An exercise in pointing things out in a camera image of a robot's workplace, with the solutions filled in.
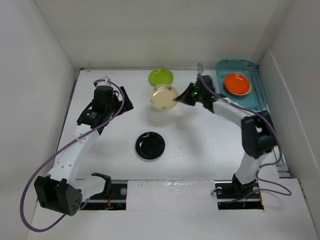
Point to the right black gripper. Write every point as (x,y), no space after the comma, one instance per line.
(185,97)

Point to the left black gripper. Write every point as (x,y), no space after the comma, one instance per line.
(127,105)

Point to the cream plate small flowers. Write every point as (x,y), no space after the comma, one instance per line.
(163,97)

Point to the orange plate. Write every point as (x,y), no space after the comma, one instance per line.
(237,83)

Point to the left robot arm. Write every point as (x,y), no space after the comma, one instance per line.
(59,190)

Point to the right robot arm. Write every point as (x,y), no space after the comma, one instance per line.
(257,130)

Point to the teal transparent plastic bin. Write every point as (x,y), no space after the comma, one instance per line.
(256,99)

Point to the green plate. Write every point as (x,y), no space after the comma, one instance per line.
(161,76)

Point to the black plate lower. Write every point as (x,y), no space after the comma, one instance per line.
(150,145)

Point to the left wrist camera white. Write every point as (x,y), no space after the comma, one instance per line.
(104,81)

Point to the metal rail front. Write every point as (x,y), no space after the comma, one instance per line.
(174,195)

